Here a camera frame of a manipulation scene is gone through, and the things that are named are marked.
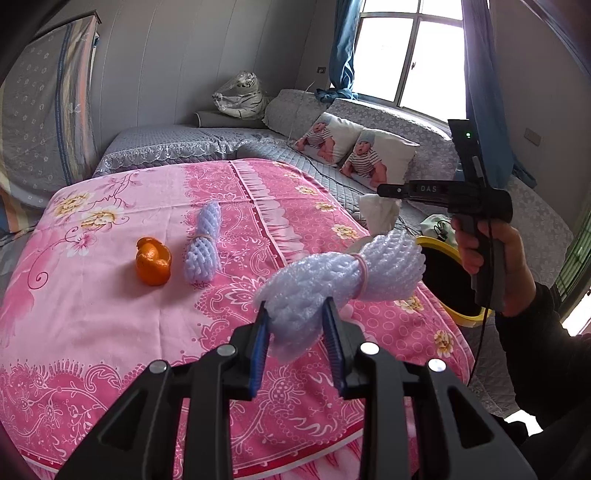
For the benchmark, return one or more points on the baby print pillow near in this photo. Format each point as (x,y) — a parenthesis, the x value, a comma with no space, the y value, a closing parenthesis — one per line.
(379,157)

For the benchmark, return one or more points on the green cloth on sofa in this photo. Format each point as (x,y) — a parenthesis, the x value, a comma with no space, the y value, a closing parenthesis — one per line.
(439,226)

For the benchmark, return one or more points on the pink floral table cloth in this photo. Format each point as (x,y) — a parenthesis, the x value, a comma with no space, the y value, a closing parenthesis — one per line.
(77,325)

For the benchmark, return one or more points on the yellow rimmed trash bin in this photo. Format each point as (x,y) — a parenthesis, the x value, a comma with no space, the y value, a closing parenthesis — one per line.
(446,278)

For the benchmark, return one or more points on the blue curtain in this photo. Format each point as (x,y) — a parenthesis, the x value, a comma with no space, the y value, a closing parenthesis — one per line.
(484,102)
(341,69)

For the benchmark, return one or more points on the baby print pillow far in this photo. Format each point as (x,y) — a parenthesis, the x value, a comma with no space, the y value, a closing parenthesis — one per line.
(329,140)

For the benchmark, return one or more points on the white tiger plush toy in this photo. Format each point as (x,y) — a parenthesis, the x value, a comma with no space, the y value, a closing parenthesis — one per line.
(241,97)

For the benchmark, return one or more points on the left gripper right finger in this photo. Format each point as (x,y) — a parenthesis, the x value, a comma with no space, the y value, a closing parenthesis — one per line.
(456,437)

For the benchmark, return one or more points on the blue curtain left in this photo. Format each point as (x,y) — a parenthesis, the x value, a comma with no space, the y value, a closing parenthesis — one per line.
(341,69)

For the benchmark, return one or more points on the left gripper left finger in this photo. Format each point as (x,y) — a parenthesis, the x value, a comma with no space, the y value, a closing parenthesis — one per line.
(176,415)

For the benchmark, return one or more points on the grey quilted sofa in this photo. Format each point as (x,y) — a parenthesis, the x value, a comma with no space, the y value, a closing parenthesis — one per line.
(286,134)

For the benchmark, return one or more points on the small purple foam net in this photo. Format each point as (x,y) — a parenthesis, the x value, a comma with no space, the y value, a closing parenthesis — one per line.
(201,260)

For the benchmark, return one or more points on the striped grey cloth cover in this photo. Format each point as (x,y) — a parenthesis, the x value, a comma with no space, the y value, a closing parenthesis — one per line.
(47,140)

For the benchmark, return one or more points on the grey rolled cushion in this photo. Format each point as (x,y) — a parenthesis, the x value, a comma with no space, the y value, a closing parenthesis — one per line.
(216,119)

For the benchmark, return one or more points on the window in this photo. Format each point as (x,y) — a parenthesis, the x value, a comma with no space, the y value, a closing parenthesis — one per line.
(410,54)

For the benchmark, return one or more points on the baby print pillow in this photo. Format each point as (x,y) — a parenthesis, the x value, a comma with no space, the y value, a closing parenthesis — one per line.
(379,157)
(329,140)

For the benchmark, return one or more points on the blue curtain right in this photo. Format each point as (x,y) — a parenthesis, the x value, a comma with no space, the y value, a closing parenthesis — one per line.
(484,102)

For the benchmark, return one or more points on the large purple foam net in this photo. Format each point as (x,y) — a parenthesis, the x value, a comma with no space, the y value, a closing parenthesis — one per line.
(378,268)

